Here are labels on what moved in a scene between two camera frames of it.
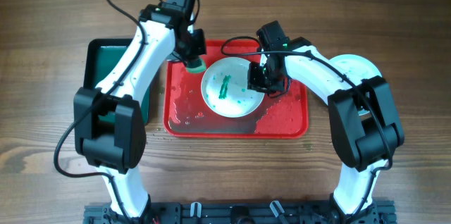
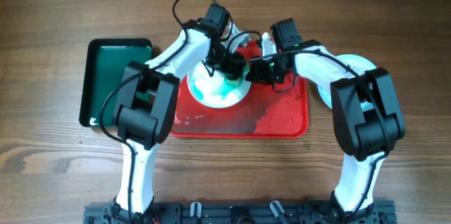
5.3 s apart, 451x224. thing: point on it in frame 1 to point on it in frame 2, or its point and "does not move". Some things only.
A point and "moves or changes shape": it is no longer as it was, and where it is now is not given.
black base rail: x=249 y=212 does not move
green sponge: x=196 y=66 moves or changes shape
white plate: x=225 y=89 moves or changes shape
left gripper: x=199 y=46 to x=231 y=69
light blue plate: x=356 y=67 does not move
